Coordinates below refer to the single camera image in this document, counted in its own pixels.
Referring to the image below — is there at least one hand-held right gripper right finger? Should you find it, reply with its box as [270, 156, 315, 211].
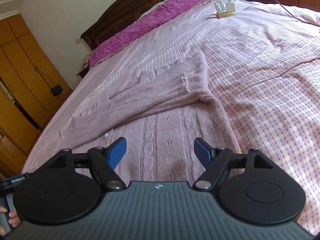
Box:
[193, 137, 274, 190]

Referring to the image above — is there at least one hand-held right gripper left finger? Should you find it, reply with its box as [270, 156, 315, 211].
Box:
[47, 137, 127, 191]

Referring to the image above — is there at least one pink knit cardigan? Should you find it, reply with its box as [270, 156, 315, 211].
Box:
[59, 52, 244, 184]

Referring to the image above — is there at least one small black shoulder bag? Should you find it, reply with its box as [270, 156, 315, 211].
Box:
[34, 66, 63, 96]

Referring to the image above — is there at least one person's left hand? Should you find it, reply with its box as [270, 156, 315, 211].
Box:
[0, 205, 22, 228]

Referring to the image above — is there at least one pale hanging garment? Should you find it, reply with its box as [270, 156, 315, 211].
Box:
[0, 79, 15, 105]

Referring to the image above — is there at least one pink checked bed sheet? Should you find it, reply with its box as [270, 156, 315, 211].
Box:
[21, 0, 320, 235]

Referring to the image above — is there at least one yellow wooden wardrobe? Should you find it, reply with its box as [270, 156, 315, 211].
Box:
[0, 14, 73, 178]

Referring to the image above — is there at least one purple crinkled pillow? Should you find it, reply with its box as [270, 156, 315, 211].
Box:
[89, 0, 218, 68]

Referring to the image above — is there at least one dark wooden headboard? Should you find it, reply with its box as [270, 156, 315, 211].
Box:
[80, 0, 213, 51]

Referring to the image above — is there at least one thin brown cable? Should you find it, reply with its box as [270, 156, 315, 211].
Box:
[231, 56, 320, 97]

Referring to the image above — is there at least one red cable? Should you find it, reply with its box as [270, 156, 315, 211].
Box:
[231, 0, 320, 27]

